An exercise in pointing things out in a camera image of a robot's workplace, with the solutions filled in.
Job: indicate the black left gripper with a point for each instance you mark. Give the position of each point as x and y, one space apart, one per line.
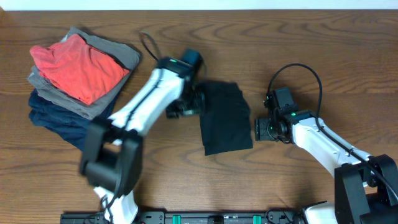
185 109

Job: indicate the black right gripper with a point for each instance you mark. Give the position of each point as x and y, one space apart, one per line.
262 131

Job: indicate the black polo shirt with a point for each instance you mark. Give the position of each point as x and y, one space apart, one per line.
225 123

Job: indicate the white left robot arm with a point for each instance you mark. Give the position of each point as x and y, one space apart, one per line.
112 158

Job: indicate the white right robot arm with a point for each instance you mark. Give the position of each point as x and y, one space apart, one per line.
365 185

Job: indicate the grey folded shirt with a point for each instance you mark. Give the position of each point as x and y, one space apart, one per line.
124 55

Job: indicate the red folded shirt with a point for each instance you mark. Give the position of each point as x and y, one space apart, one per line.
77 68

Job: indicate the navy folded shirt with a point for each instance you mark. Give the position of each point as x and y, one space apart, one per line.
70 126

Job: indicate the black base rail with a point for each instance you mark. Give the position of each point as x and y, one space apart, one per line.
272 216

